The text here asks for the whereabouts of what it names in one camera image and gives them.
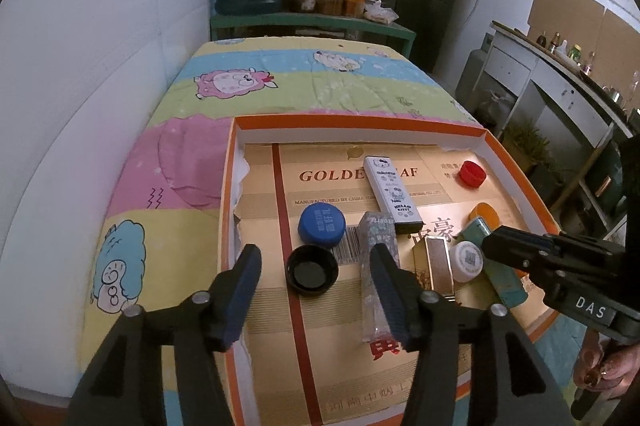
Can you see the white round cap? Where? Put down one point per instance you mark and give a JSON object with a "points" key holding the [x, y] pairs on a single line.
{"points": [[466, 260]]}

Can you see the gold rectangular box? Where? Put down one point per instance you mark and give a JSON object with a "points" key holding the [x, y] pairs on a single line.
{"points": [[437, 263]]}

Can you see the white cartoon-print box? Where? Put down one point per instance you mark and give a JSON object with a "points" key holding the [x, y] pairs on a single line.
{"points": [[395, 196]]}

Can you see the printed cartoon blanket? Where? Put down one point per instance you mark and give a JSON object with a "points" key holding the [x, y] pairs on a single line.
{"points": [[165, 155]]}

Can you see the person's right hand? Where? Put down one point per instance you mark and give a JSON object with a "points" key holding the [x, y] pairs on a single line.
{"points": [[615, 371]]}

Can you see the blue bottle cap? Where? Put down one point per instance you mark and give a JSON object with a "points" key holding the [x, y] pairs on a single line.
{"points": [[322, 226]]}

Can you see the grey gas cylinder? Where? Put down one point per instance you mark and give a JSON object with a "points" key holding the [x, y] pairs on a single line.
{"points": [[472, 70]]}

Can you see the white kitchen counter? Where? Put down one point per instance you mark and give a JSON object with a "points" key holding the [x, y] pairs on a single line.
{"points": [[540, 80]]}

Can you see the cardboard wall panel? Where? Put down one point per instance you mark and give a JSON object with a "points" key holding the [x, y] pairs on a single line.
{"points": [[622, 50], [567, 5]]}

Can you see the white plastic bag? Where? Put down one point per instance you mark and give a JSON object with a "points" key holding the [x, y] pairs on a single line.
{"points": [[380, 11]]}

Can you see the yellow-green bottle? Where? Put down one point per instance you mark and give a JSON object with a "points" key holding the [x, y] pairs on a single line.
{"points": [[575, 51]]}

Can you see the small orange bottle cap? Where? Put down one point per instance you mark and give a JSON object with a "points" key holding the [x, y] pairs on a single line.
{"points": [[485, 211]]}

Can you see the clear floral-pattern box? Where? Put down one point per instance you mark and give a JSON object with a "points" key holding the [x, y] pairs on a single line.
{"points": [[377, 236]]}

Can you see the dark sauce bottle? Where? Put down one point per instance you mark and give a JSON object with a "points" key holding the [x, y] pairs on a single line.
{"points": [[553, 41], [542, 39]]}

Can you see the potted plant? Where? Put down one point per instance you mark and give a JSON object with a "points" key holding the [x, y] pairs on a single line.
{"points": [[525, 145]]}

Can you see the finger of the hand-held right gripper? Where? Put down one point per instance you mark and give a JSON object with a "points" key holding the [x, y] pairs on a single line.
{"points": [[515, 248]]}

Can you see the clear plastic bottle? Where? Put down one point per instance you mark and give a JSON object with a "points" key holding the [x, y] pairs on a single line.
{"points": [[562, 48]]}

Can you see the black bottle cap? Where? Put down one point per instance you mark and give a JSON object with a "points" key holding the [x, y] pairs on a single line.
{"points": [[312, 271]]}

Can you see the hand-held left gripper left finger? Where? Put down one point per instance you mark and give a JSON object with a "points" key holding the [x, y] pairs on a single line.
{"points": [[240, 293]]}

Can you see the dark green appliance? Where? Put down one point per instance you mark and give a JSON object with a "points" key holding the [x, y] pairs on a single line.
{"points": [[607, 176]]}

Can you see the shallow cardboard box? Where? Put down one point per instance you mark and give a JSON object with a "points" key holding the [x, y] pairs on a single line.
{"points": [[325, 331]]}

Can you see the green low table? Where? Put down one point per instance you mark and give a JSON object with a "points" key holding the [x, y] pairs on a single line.
{"points": [[310, 25]]}

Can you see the teal rectangular box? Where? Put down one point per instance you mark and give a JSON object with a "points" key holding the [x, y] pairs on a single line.
{"points": [[505, 288]]}

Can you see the metal cup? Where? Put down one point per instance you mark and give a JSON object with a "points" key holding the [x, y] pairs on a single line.
{"points": [[616, 95]]}

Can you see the red bottle cap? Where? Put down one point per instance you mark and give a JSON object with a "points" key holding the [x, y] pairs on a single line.
{"points": [[472, 172]]}

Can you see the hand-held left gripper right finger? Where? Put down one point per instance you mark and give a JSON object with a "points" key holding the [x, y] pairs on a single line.
{"points": [[392, 306]]}

